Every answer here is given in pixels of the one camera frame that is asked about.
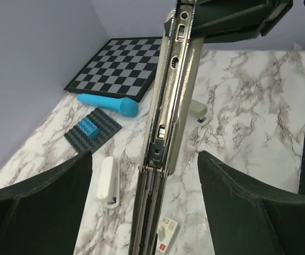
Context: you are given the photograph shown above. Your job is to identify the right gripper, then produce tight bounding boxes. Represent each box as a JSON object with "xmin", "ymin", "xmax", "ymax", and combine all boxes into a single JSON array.
[{"xmin": 191, "ymin": 0, "xmax": 293, "ymax": 44}]

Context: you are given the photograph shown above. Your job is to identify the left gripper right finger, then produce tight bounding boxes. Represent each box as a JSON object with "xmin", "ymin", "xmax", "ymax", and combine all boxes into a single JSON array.
[{"xmin": 197, "ymin": 151, "xmax": 305, "ymax": 254}]

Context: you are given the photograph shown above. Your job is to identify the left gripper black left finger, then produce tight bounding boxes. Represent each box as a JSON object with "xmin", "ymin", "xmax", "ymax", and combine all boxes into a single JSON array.
[{"xmin": 0, "ymin": 151, "xmax": 92, "ymax": 255}]

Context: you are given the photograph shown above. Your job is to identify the staple box sleeve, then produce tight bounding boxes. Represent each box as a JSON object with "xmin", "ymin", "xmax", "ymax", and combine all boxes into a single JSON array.
[{"xmin": 156, "ymin": 215, "xmax": 180, "ymax": 254}]

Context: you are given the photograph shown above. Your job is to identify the black metal stapler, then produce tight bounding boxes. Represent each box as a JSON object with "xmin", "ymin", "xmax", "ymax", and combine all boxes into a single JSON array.
[{"xmin": 128, "ymin": 1, "xmax": 204, "ymax": 254}]

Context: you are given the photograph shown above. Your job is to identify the white stapler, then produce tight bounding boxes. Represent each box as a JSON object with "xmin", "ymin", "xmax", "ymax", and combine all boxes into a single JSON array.
[{"xmin": 96, "ymin": 156, "xmax": 121, "ymax": 209}]

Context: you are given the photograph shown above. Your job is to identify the blue lego brick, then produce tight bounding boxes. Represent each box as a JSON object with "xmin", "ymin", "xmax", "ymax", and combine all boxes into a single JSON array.
[{"xmin": 78, "ymin": 117, "xmax": 100, "ymax": 140}]

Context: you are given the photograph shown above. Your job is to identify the black white chessboard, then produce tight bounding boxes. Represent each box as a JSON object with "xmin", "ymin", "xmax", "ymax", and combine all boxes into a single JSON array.
[{"xmin": 64, "ymin": 37, "xmax": 162, "ymax": 103}]

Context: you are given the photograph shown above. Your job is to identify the dark grey lego baseplate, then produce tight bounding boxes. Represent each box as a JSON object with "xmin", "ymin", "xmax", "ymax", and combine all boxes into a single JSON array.
[{"xmin": 64, "ymin": 108, "xmax": 122, "ymax": 153}]

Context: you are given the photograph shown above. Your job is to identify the blue toy microphone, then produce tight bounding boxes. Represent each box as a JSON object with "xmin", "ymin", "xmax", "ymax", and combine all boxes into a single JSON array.
[{"xmin": 77, "ymin": 93, "xmax": 139, "ymax": 117}]

